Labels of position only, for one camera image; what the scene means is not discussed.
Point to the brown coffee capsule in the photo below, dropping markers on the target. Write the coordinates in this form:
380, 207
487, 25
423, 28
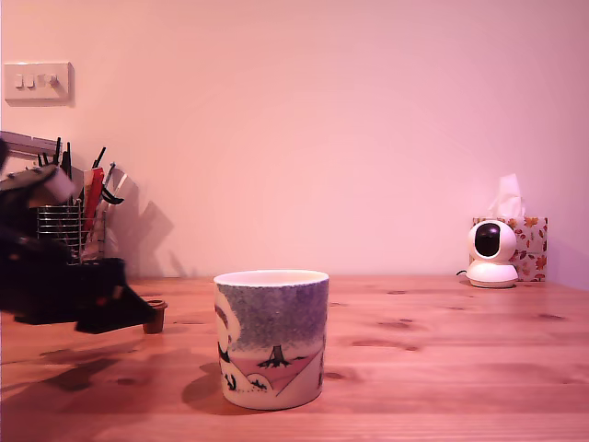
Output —
159, 322

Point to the clear plastic packet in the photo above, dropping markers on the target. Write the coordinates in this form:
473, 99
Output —
94, 239

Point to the black and silver tongs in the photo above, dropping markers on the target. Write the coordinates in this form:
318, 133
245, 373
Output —
112, 199

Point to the red utensil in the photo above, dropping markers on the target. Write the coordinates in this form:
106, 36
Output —
94, 189

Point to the thin black stick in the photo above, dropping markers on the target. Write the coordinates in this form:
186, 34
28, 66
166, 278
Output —
99, 158

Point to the black spatula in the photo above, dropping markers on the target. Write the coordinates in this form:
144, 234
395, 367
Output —
69, 161

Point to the white mug with winter print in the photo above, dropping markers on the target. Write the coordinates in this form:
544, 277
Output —
276, 322

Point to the white tissue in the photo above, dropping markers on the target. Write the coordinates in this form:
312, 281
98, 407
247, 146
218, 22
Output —
506, 198

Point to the tissue box with leaf print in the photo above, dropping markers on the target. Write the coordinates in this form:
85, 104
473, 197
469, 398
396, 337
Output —
534, 248

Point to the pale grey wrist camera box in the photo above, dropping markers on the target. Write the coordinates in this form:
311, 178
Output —
61, 186

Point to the grey metal wall rail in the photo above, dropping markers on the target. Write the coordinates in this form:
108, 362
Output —
27, 143

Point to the white light switch plate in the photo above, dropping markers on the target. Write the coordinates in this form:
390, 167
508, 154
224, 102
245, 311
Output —
60, 92

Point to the small white round camera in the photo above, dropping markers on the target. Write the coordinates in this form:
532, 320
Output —
492, 274

